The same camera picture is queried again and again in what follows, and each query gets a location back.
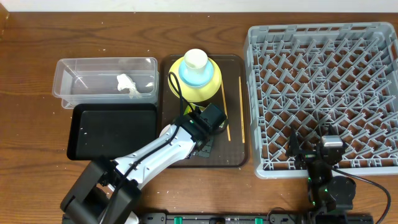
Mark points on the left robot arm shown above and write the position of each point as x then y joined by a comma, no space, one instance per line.
107,191

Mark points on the black plastic tray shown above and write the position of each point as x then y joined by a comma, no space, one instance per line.
110,130

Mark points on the cream white cup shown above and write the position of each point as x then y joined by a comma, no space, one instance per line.
195,62

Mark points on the yellow plate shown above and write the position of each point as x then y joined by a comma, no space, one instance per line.
204,93

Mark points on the light blue bowl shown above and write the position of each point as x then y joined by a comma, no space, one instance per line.
196,77

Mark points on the green orange snack wrapper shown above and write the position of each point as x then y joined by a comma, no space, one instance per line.
190,109

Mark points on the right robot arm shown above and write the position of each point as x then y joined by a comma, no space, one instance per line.
330,195

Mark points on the white tissue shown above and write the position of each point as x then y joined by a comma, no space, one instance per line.
126,83

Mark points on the clear plastic bin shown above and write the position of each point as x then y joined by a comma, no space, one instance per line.
93,80

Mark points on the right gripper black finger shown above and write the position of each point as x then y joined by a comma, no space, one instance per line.
332,131
294,146

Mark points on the right wooden chopstick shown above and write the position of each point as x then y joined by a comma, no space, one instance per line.
241,109

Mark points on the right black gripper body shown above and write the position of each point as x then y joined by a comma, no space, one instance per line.
307,156

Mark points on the grey plastic dishwasher rack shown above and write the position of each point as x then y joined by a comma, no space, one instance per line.
307,77

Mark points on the dark brown serving tray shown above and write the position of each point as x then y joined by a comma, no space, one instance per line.
223,153

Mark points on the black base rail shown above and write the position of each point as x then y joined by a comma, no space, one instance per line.
273,218

